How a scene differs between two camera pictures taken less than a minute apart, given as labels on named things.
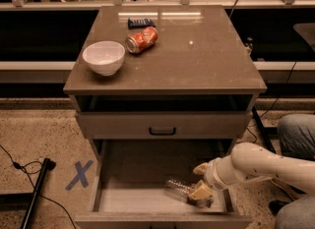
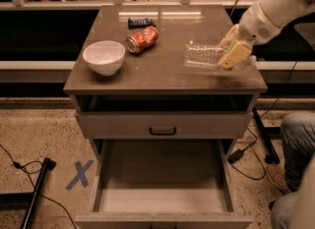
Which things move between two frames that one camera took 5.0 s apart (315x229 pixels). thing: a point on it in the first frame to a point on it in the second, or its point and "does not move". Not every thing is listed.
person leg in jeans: (296, 135) does not move
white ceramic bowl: (104, 57) does not move
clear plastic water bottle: (182, 189) to (203, 55)
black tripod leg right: (263, 129) does not move
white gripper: (212, 173) to (257, 27)
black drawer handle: (161, 133) does not move
